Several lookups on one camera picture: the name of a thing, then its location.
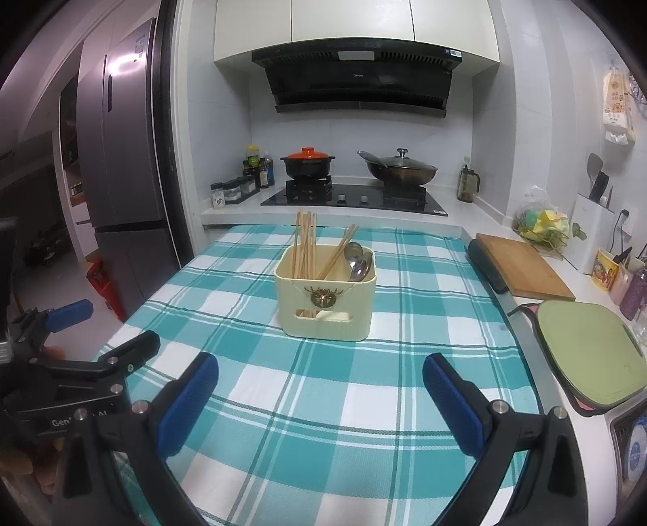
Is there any black clay pot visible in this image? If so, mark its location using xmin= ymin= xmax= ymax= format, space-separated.
xmin=280 ymin=155 xmax=337 ymax=181

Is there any red crate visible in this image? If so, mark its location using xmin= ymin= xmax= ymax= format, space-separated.
xmin=85 ymin=257 xmax=127 ymax=322

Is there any person's left hand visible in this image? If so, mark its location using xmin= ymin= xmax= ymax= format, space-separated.
xmin=0 ymin=439 xmax=59 ymax=499

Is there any white wall cabinet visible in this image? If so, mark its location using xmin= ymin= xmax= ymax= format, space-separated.
xmin=213 ymin=0 xmax=501 ymax=78

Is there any green cutting board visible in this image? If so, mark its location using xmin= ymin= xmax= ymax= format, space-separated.
xmin=535 ymin=299 xmax=647 ymax=408

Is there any white knife block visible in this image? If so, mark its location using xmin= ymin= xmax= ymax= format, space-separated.
xmin=565 ymin=193 xmax=617 ymax=274

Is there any dark door frame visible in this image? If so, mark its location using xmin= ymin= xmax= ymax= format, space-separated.
xmin=150 ymin=0 xmax=196 ymax=270

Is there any wooden cutting board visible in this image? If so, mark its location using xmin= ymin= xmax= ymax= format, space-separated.
xmin=474 ymin=232 xmax=577 ymax=303

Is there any cream utensil box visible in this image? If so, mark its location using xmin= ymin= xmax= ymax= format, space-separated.
xmin=274 ymin=244 xmax=379 ymax=344

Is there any blue patterned plate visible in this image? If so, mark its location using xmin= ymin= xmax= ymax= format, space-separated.
xmin=621 ymin=419 xmax=647 ymax=487

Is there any black range hood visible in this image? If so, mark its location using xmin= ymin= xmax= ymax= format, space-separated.
xmin=251 ymin=37 xmax=464 ymax=119

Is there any bundle of wooden chopsticks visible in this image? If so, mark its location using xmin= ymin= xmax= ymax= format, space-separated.
xmin=290 ymin=208 xmax=360 ymax=282

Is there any plastic bag of sponges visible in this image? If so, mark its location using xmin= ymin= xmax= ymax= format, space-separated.
xmin=514 ymin=184 xmax=571 ymax=252

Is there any grey refrigerator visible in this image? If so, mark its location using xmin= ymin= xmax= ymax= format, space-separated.
xmin=75 ymin=17 xmax=181 ymax=322

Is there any black glass cooktop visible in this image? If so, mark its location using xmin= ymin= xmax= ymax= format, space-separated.
xmin=260 ymin=182 xmax=450 ymax=218

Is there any pink cup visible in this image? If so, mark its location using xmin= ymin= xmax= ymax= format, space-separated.
xmin=609 ymin=260 xmax=633 ymax=305

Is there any black rack of spice jars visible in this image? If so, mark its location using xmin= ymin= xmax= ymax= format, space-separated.
xmin=222 ymin=174 xmax=262 ymax=206

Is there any glass oil dispenser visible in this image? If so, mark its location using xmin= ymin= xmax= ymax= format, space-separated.
xmin=457 ymin=156 xmax=480 ymax=204

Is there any purple bottle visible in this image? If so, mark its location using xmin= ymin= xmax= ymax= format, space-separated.
xmin=619 ymin=257 xmax=647 ymax=321

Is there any orange pot lid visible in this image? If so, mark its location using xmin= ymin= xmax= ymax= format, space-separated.
xmin=286 ymin=146 xmax=330 ymax=162

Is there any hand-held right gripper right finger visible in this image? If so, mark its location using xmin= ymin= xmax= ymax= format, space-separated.
xmin=423 ymin=352 xmax=605 ymax=526

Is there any dark metal wok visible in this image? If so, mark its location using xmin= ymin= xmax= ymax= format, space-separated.
xmin=357 ymin=150 xmax=440 ymax=187

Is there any yellow printed cup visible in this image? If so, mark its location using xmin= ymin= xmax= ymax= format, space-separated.
xmin=591 ymin=247 xmax=620 ymax=292

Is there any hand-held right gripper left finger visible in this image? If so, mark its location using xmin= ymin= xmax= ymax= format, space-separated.
xmin=53 ymin=352 xmax=220 ymax=526

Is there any black burner grate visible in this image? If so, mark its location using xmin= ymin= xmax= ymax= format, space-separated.
xmin=285 ymin=175 xmax=333 ymax=204
xmin=381 ymin=182 xmax=428 ymax=204

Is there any glass wok lid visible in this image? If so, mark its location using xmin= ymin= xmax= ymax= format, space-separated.
xmin=371 ymin=148 xmax=437 ymax=171

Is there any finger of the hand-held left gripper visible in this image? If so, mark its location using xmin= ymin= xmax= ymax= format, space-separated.
xmin=29 ymin=330 xmax=162 ymax=388
xmin=10 ymin=299 xmax=96 ymax=351

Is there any hanging printed bag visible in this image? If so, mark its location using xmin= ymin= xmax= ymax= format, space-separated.
xmin=601 ymin=68 xmax=637 ymax=146

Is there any gold wire rack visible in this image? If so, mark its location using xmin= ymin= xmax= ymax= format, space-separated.
xmin=525 ymin=237 xmax=565 ymax=262

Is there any teal checked tablecloth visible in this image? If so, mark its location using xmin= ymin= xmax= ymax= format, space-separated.
xmin=93 ymin=223 xmax=545 ymax=526

